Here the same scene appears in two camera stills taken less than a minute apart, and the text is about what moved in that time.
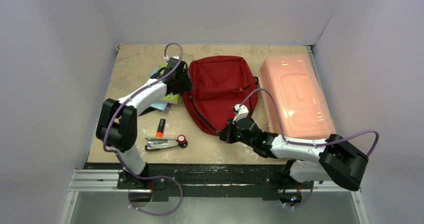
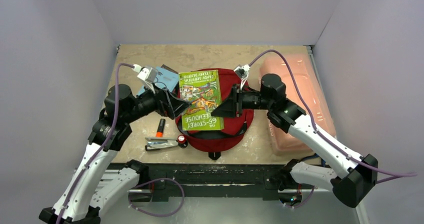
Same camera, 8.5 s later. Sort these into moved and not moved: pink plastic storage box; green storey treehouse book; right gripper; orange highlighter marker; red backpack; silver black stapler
Moved: right gripper; green storey treehouse book; red backpack
Not moved: silver black stapler; pink plastic storage box; orange highlighter marker
